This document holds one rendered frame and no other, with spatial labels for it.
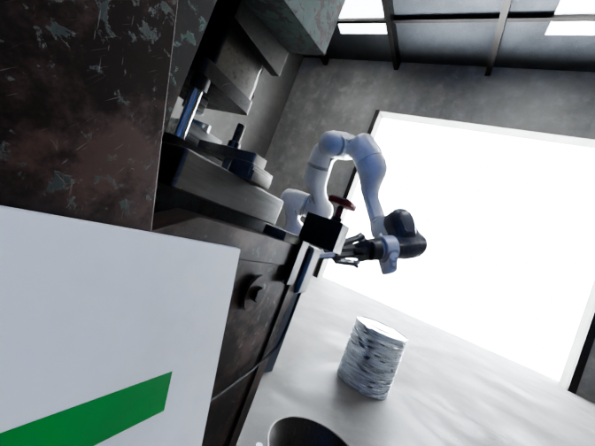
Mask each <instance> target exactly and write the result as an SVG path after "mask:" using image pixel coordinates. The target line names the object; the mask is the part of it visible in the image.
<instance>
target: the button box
mask: <svg viewBox="0 0 595 446"><path fill-rule="evenodd" d="M308 248H309V249H310V251H309V254H308V257H307V259H306V261H305V265H304V268H303V270H302V273H301V275H300V277H299V280H298V283H297V286H296V289H295V291H294V293H298V294H297V299H296V301H295V303H294V306H293V309H292V311H291V314H290V317H289V320H288V322H287V324H286V327H285V328H284V330H283V332H282V336H281V338H280V340H279V342H278V343H277V344H276V346H275V347H274V348H273V349H272V350H271V351H270V352H269V353H268V355H266V356H265V357H264V358H263V359H261V360H260V361H259V362H258V363H257V364H256V365H255V366H254V367H253V368H252V369H250V370H249V371H247V372H246V373H244V374H243V375H242V376H240V377H239V378H238V379H236V380H235V381H233V382H232V383H231V384H229V385H228V386H227V387H225V388H224V389H223V390H222V391H220V392H219V393H217V394H216V395H214V396H212V397H211V402H212V401H214V400H215V399H216V398H218V397H219V396H221V395H222V394H224V393H225V392H227V391H228V390H229V389H231V388H232V387H233V386H235V385H236V384H237V383H238V382H239V381H241V380H242V379H243V378H245V377H246V376H247V375H249V374H250V373H251V372H253V371H254V370H255V369H256V368H257V367H259V366H260V365H261V364H262V363H263V362H264V361H266V360H267V359H268V358H269V357H270V356H271V355H272V354H273V353H274V351H275V350H276V349H277V348H278V347H279V345H280V343H281V341H282V338H283V337H284V335H285V333H286V331H287V329H288V326H289V324H290V321H291V319H292V316H293V313H294V311H295V309H296V306H297V304H298V299H299V297H300V294H301V293H305V292H306V289H307V287H308V284H309V282H310V279H311V277H312V275H313V270H314V268H315V266H316V263H317V261H318V258H319V255H320V254H321V251H320V249H318V248H316V247H313V246H312V245H309V246H308ZM211 402H210V403H211Z"/></svg>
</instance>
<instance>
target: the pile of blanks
mask: <svg viewBox="0 0 595 446"><path fill-rule="evenodd" d="M406 345H407V343H398V342H393V341H391V340H388V339H386V338H383V337H381V336H380V335H378V334H375V333H373V332H371V331H369V330H368V329H366V328H365V327H363V326H362V325H361V324H360V323H359V322H358V321H357V320H355V323H354V324H353V327H352V331H351V334H350V336H349V339H348V342H347V344H346V347H345V349H344V354H343V356H342V358H341V360H340V363H339V367H338V368H337V373H338V375H339V376H340V378H341V379H342V380H343V381H344V382H345V383H346V384H347V385H348V386H350V387H351V388H353V389H356V390H357V391H358V392H360V393H361V394H363V395H365V396H368V397H371V398H374V399H379V400H383V399H386V398H387V396H388V394H389V393H390V388H391V386H392V383H393V381H394V378H395V375H396V373H397V370H398V366H399V363H400V362H401V358H402V356H403V354H404V350H405V347H406Z"/></svg>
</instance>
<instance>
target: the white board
mask: <svg viewBox="0 0 595 446"><path fill-rule="evenodd" d="M239 254H240V249H238V248H237V247H232V246H227V245H222V244H218V243H212V242H203V241H198V240H193V239H188V238H182V237H178V236H172V235H163V234H158V233H153V232H148V231H143V230H138V229H133V228H127V227H118V226H114V225H108V224H103V223H98V222H93V221H87V220H83V219H74V218H68V217H63V216H58V215H53V214H48V213H43V212H38V211H29V210H23V209H19V208H13V207H8V206H3V205H0V446H202V441H203V437H204V432H205V424H206V420H207V415H208V411H209V406H210V402H211V397H212V392H213V384H214V380H215V375H216V371H217V365H218V361H219V356H220V348H221V344H222V339H223V335H224V330H225V326H226V321H227V316H228V308H229V304H230V299H231V295H232V290H233V286H234V280H235V276H236V268H237V263H238V259H239Z"/></svg>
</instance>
